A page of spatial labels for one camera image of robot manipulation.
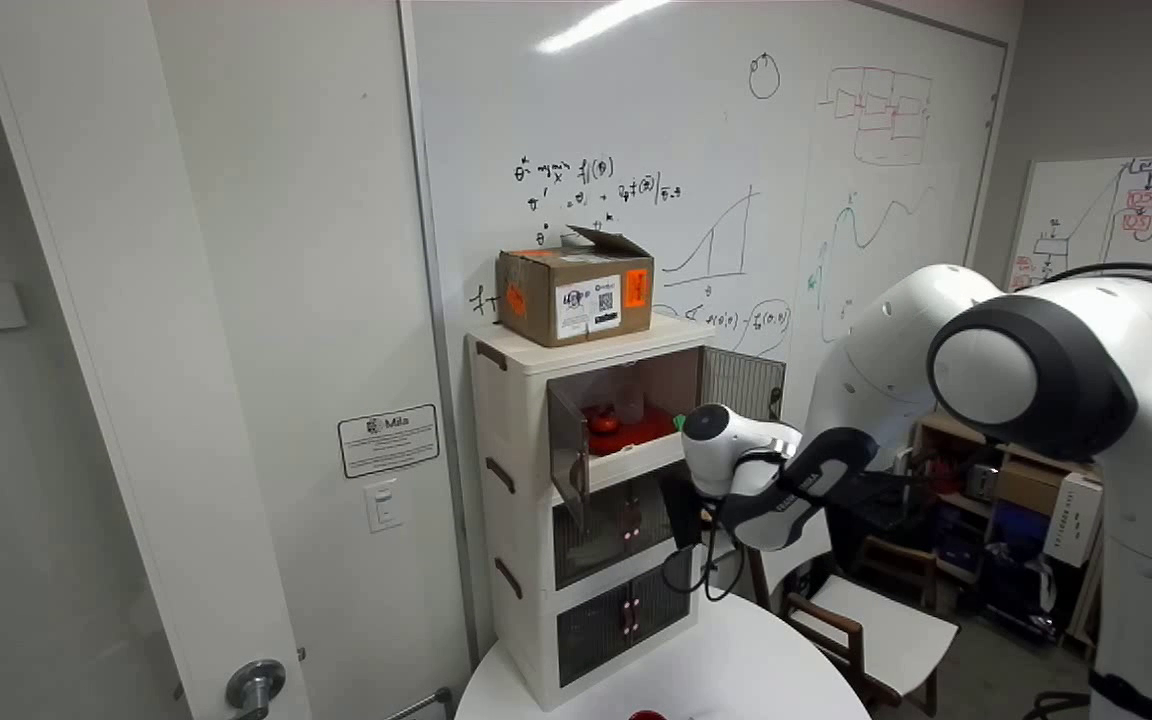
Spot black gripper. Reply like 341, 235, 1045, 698
664, 490, 728, 565

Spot white louvered cabinet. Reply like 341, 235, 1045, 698
548, 477, 690, 590

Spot red items on shelf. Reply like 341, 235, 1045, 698
581, 398, 680, 458

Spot tinted wide open cabinet door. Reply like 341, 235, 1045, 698
544, 382, 598, 502

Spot white stacked cabinet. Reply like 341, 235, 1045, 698
464, 313, 788, 713

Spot cardboard box with labels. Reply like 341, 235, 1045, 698
493, 221, 662, 352

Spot cluttered storage shelf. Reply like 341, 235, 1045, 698
908, 411, 1108, 642

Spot small whiteboard with drawings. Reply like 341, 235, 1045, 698
1003, 153, 1152, 292

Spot white glass panel door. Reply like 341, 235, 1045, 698
0, 25, 315, 720

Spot white chair with wood frame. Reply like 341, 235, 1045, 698
761, 510, 960, 713

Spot white light switch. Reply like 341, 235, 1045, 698
363, 479, 407, 537

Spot white wall sign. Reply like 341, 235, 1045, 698
333, 398, 445, 482

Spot wall whiteboard with writing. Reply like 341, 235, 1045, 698
394, 0, 1013, 642

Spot silver door lever handle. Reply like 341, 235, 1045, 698
224, 656, 293, 720

